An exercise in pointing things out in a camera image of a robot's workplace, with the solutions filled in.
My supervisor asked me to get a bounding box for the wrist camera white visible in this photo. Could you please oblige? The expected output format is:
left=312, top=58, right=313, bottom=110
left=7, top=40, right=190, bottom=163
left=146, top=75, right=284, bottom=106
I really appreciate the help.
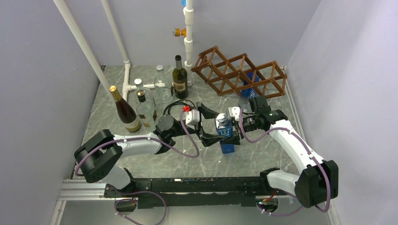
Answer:
left=227, top=106, right=240, bottom=121
left=183, top=106, right=200, bottom=126

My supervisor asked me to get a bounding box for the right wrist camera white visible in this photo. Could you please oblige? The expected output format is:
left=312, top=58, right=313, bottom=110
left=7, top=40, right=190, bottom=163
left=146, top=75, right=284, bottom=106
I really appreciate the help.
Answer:
left=227, top=106, right=240, bottom=121

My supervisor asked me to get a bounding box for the white PVC pipe frame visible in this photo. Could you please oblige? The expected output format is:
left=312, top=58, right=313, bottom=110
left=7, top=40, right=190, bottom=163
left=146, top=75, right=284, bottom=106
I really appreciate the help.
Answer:
left=54, top=0, right=194, bottom=100

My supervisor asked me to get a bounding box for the blue label clear bottle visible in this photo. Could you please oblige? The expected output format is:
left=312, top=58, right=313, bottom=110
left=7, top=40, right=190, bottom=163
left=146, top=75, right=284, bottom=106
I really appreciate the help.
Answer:
left=215, top=113, right=235, bottom=154
left=238, top=72, right=260, bottom=112

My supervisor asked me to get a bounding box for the coiled black cable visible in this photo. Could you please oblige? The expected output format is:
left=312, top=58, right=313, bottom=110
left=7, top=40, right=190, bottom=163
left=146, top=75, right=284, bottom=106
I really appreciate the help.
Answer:
left=162, top=99, right=199, bottom=117

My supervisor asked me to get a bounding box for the purple cable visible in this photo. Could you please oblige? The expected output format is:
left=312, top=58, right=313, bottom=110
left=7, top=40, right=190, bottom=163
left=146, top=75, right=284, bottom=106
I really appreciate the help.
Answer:
left=237, top=107, right=332, bottom=218
left=74, top=110, right=200, bottom=225

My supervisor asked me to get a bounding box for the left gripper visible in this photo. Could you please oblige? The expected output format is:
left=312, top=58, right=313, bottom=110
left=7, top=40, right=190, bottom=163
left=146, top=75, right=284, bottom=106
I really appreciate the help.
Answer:
left=169, top=103, right=227, bottom=146

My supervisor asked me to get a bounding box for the dark green wine bottle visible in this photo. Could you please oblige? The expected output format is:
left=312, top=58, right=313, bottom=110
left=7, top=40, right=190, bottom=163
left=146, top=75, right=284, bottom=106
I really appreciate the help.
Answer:
left=172, top=55, right=188, bottom=99

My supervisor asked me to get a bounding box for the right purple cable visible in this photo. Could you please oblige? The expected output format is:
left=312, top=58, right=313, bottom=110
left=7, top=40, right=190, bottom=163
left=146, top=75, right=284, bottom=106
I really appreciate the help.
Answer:
left=237, top=107, right=332, bottom=218

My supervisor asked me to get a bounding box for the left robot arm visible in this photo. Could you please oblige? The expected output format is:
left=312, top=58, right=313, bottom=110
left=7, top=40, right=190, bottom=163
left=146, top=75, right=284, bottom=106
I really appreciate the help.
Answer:
left=74, top=112, right=225, bottom=197

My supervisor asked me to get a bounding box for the brown wooden wine rack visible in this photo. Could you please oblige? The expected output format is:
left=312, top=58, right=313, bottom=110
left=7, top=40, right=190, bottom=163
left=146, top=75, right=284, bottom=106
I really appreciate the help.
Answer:
left=191, top=46, right=287, bottom=99

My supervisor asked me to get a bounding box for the aluminium rail frame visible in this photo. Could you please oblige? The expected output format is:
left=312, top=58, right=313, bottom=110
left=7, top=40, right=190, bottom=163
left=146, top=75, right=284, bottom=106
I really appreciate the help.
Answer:
left=49, top=177, right=339, bottom=225

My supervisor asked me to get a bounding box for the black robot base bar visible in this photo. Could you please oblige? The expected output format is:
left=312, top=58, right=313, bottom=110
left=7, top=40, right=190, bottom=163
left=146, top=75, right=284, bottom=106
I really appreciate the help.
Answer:
left=104, top=176, right=286, bottom=209

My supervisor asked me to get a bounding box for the brown gold-capped wine bottle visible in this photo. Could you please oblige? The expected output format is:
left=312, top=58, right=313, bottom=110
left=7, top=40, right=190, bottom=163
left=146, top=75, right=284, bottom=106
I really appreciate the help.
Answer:
left=109, top=85, right=141, bottom=133

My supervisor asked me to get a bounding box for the orange valve fitting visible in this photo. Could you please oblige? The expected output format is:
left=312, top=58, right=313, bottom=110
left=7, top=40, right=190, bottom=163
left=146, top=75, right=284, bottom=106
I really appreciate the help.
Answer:
left=173, top=28, right=186, bottom=38

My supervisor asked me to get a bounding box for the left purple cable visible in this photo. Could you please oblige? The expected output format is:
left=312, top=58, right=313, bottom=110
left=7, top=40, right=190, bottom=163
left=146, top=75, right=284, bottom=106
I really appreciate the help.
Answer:
left=74, top=110, right=200, bottom=225

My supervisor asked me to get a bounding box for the dark bottle black cap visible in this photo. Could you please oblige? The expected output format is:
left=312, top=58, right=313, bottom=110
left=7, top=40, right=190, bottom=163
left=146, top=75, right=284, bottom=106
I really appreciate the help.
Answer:
left=137, top=90, right=157, bottom=129

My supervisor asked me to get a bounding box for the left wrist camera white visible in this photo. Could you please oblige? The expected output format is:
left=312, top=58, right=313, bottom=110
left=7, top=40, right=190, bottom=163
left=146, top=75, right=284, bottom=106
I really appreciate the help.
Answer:
left=183, top=106, right=200, bottom=126

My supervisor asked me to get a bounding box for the clear glass bottle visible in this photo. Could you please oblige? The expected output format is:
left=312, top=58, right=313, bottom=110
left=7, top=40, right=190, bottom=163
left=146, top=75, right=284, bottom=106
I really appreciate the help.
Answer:
left=153, top=65, right=173, bottom=104
left=134, top=78, right=145, bottom=92

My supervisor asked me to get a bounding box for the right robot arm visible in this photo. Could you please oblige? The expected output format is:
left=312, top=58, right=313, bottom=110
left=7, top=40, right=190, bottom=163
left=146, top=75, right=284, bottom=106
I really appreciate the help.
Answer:
left=227, top=96, right=339, bottom=212

